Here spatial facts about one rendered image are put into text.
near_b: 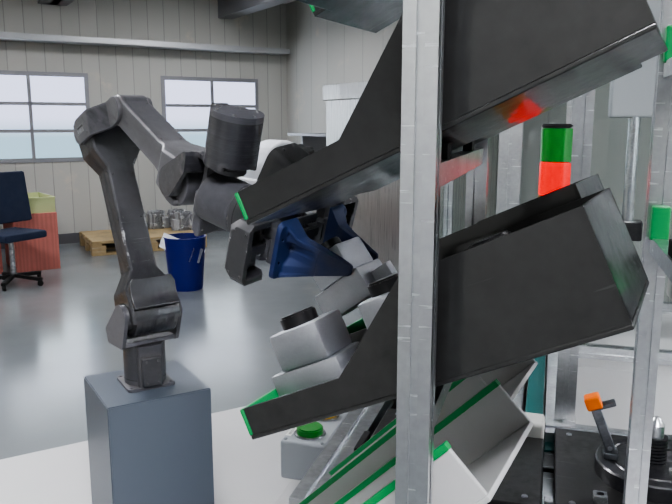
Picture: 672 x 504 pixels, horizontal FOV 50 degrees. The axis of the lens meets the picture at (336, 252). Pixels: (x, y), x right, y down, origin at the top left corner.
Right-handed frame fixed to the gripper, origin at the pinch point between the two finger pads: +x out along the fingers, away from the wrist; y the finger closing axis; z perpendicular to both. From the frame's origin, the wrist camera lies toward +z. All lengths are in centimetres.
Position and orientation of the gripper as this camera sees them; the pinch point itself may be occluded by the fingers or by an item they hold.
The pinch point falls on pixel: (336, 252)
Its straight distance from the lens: 71.4
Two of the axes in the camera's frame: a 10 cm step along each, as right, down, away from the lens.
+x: 8.1, 3.7, -4.6
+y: 5.5, -2.1, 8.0
